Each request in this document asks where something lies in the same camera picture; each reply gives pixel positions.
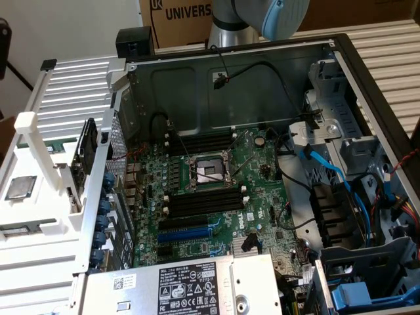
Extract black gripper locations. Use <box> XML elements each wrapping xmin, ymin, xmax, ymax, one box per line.
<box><xmin>0</xmin><ymin>18</ymin><xmax>12</xmax><ymax>80</ymax></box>

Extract RAM slot black clips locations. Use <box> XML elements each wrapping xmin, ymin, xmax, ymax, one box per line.
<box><xmin>172</xmin><ymin>140</ymin><xmax>236</xmax><ymax>156</ymax></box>
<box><xmin>170</xmin><ymin>133</ymin><xmax>236</xmax><ymax>145</ymax></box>
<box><xmin>169</xmin><ymin>197</ymin><xmax>246</xmax><ymax>213</ymax></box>
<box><xmin>169</xmin><ymin>185</ymin><xmax>245</xmax><ymax>201</ymax></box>

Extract black graphics card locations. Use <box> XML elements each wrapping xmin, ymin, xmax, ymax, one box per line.
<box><xmin>52</xmin><ymin>117</ymin><xmax>100</xmax><ymax>214</ymax></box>

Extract black box block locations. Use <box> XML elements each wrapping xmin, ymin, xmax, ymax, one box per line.
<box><xmin>116</xmin><ymin>28</ymin><xmax>155</xmax><ymax>62</ymax></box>

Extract silver CPU chip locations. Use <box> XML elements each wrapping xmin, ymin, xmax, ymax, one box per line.
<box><xmin>5</xmin><ymin>175</ymin><xmax>38</xmax><ymax>201</ymax></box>

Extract white parts rack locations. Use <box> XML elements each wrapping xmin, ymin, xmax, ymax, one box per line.
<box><xmin>0</xmin><ymin>111</ymin><xmax>99</xmax><ymax>245</ymax></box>

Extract printed cardboard box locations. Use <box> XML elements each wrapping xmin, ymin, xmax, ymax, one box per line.
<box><xmin>139</xmin><ymin>0</ymin><xmax>214</xmax><ymax>49</ymax></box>

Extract open grey PC case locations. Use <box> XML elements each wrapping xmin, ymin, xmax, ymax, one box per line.
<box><xmin>77</xmin><ymin>32</ymin><xmax>420</xmax><ymax>315</ymax></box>

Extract thin metal locking lever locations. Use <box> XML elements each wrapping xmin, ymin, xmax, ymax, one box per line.
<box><xmin>231</xmin><ymin>152</ymin><xmax>255</xmax><ymax>179</ymax></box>
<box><xmin>166</xmin><ymin>120</ymin><xmax>194</xmax><ymax>163</ymax></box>

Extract silver CPU socket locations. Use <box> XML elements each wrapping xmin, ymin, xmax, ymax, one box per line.
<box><xmin>185</xmin><ymin>147</ymin><xmax>240</xmax><ymax>194</ymax></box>

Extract blue expansion slot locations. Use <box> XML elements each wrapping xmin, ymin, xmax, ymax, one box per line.
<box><xmin>156</xmin><ymin>219</ymin><xmax>224</xmax><ymax>244</ymax></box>

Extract silver power supply unit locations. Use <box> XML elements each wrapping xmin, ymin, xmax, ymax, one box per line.
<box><xmin>78</xmin><ymin>253</ymin><xmax>284</xmax><ymax>315</ymax></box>

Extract green motherboard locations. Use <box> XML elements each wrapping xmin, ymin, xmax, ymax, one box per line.
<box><xmin>123</xmin><ymin>127</ymin><xmax>318</xmax><ymax>275</ymax></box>

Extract silver finned heatsink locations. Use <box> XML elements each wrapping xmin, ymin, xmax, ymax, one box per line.
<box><xmin>231</xmin><ymin>235</ymin><xmax>264</xmax><ymax>255</ymax></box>

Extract plain brown cardboard box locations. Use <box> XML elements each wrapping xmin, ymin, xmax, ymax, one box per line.
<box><xmin>297</xmin><ymin>0</ymin><xmax>420</xmax><ymax>32</ymax></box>

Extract grey metal disk bay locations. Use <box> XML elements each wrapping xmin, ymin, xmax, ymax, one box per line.
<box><xmin>287</xmin><ymin>58</ymin><xmax>391</xmax><ymax>184</ymax></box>

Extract dark grey disk bay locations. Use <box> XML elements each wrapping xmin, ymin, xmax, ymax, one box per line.
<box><xmin>310</xmin><ymin>236</ymin><xmax>420</xmax><ymax>315</ymax></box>

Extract blue plastic disk caddy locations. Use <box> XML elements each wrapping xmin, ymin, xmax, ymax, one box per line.
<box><xmin>329</xmin><ymin>282</ymin><xmax>420</xmax><ymax>312</ymax></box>

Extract red black twisted wire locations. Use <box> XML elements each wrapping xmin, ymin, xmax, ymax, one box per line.
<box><xmin>392</xmin><ymin>147</ymin><xmax>420</xmax><ymax>171</ymax></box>
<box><xmin>109</xmin><ymin>142</ymin><xmax>149</xmax><ymax>206</ymax></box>

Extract black looped cable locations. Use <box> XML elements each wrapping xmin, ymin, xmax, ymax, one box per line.
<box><xmin>149</xmin><ymin>110</ymin><xmax>174</xmax><ymax>145</ymax></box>

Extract black cable with connector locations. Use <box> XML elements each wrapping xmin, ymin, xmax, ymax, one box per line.
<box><xmin>209</xmin><ymin>44</ymin><xmax>312</xmax><ymax>119</ymax></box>

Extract thick black cable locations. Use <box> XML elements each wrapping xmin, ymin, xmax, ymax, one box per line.
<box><xmin>266</xmin><ymin>127</ymin><xmax>312</xmax><ymax>193</ymax></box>

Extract black cable connector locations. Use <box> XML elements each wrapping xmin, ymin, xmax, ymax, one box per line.
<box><xmin>241</xmin><ymin>231</ymin><xmax>260</xmax><ymax>252</ymax></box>

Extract blue SATA cable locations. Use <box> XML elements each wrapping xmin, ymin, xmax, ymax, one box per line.
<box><xmin>382</xmin><ymin>163</ymin><xmax>400</xmax><ymax>214</ymax></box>
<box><xmin>299</xmin><ymin>143</ymin><xmax>373</xmax><ymax>245</ymax></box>

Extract thin black cable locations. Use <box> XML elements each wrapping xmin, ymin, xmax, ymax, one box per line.
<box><xmin>277</xmin><ymin>201</ymin><xmax>318</xmax><ymax>230</ymax></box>

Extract black yellow wire bundle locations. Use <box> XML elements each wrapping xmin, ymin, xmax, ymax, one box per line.
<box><xmin>277</xmin><ymin>274</ymin><xmax>318</xmax><ymax>315</ymax></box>

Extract yellow red power wires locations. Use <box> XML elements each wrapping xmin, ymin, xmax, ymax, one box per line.
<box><xmin>392</xmin><ymin>193</ymin><xmax>420</xmax><ymax>227</ymax></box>

